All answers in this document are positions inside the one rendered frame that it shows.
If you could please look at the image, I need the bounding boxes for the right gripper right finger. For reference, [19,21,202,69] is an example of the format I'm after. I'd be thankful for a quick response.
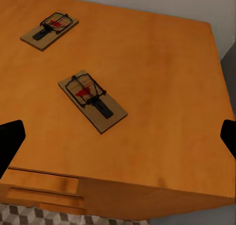
[220,119,236,159]

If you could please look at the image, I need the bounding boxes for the mousetrap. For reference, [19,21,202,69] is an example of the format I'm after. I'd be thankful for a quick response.
[21,11,79,51]
[59,69,128,134]

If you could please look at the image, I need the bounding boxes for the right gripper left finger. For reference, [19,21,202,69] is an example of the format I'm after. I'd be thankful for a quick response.
[0,120,26,178]

